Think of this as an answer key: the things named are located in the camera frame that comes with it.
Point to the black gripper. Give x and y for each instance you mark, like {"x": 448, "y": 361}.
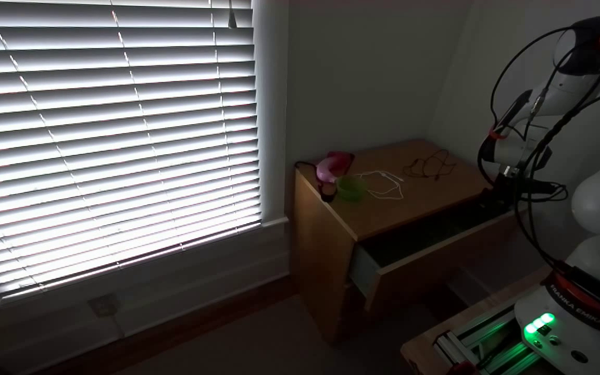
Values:
{"x": 522, "y": 187}

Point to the dresser drawer with plain front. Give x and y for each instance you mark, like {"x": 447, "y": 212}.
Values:
{"x": 447, "y": 268}

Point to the green plastic bowl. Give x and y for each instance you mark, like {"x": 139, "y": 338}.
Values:
{"x": 354, "y": 191}

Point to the pink plastic cup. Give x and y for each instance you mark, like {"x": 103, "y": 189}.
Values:
{"x": 343, "y": 161}

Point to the pink plush toy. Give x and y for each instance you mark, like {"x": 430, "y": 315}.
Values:
{"x": 328, "y": 193}

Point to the pink plastic bottle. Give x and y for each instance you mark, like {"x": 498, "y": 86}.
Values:
{"x": 326, "y": 169}

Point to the light wooden dresser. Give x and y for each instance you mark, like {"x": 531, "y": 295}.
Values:
{"x": 324, "y": 257}

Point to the white window blinds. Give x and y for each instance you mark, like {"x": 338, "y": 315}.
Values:
{"x": 106, "y": 139}

